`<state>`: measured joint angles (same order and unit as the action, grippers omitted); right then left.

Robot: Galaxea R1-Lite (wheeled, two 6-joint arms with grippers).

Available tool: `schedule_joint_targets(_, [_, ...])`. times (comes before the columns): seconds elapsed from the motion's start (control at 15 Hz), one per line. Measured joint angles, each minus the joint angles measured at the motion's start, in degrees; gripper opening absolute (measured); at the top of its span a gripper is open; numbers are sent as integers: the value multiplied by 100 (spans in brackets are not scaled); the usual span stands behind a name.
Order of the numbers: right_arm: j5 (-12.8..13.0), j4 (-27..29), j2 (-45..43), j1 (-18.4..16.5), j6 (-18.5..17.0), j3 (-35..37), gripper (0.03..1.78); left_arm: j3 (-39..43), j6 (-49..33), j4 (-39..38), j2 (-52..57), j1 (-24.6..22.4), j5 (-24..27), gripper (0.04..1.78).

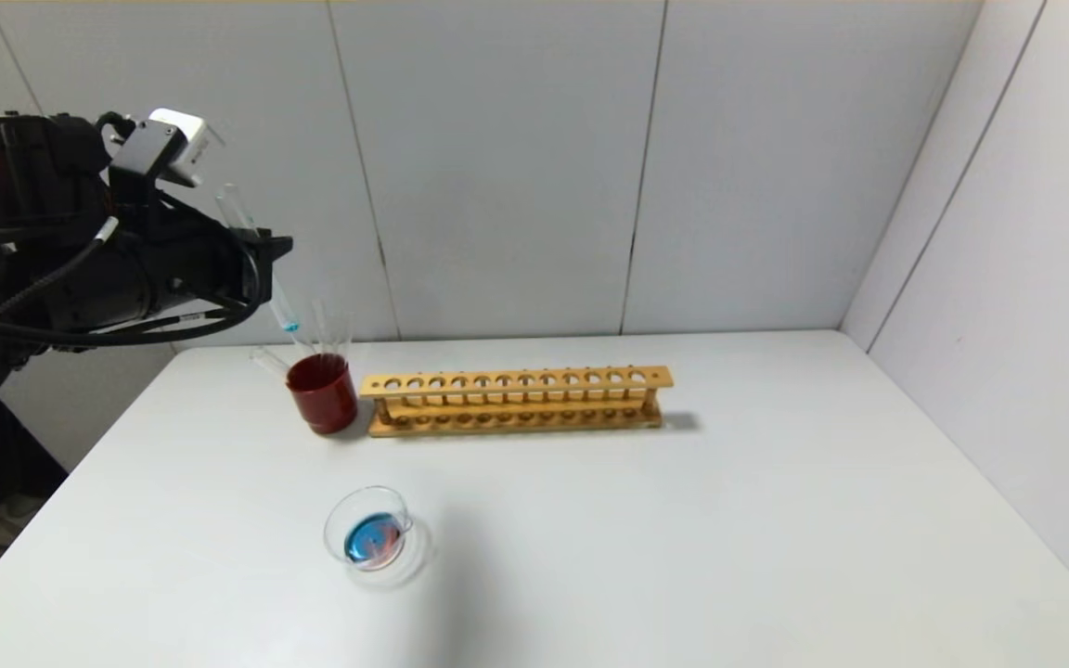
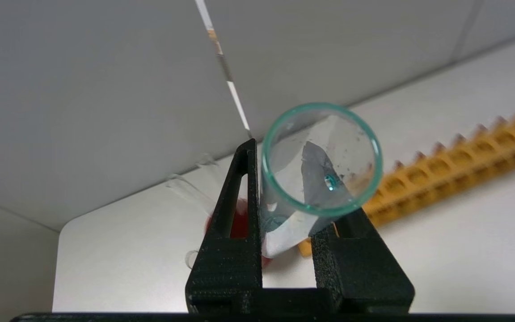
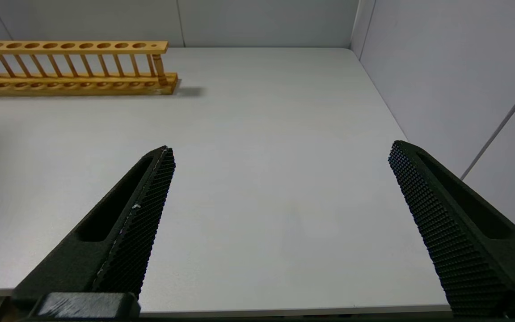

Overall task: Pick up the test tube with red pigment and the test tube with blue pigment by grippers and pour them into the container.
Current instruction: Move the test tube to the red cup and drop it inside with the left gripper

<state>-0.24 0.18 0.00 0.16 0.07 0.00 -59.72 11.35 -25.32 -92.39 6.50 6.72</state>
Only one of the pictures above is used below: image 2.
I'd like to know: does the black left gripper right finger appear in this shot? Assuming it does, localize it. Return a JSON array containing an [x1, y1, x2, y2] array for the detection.
[[310, 208, 416, 314]]

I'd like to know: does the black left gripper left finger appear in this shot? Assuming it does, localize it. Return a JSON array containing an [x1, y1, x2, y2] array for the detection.
[[184, 138, 264, 314]]

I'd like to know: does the test tube with blue pigment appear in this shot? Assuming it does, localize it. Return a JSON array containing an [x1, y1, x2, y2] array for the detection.
[[260, 102, 384, 259]]

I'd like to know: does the wooden test tube rack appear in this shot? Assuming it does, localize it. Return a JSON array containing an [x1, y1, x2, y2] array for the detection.
[[298, 99, 515, 258]]

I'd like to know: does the dark red plastic cup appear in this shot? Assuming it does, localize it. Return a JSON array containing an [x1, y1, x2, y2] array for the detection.
[[204, 208, 272, 270]]

